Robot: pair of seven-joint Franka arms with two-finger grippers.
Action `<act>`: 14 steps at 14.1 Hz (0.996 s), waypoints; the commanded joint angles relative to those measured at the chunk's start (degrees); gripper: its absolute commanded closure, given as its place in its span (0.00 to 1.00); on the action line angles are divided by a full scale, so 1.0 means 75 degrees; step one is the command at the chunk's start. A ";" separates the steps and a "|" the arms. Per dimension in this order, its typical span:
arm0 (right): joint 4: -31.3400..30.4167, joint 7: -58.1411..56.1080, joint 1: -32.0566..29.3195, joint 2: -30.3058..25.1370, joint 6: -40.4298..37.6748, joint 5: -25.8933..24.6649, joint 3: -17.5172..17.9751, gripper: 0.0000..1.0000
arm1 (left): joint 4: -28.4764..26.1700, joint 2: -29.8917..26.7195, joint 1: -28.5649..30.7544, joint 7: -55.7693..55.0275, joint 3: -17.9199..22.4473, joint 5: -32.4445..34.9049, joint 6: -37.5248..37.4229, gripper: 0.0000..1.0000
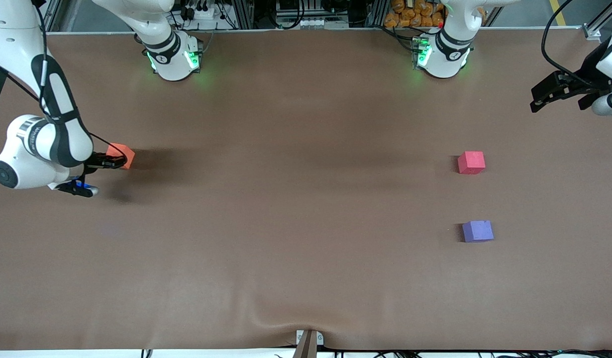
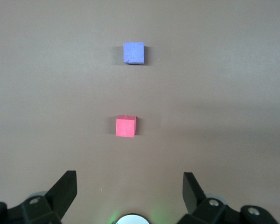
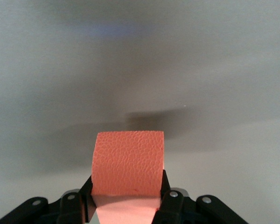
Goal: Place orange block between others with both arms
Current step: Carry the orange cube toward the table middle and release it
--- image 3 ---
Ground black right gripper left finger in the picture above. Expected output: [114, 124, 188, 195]
[0, 175, 98, 224]

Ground orange foam block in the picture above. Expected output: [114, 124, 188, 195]
[91, 130, 165, 224]

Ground brown table mat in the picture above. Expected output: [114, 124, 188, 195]
[0, 0, 280, 224]

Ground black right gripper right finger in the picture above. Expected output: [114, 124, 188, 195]
[151, 169, 245, 224]

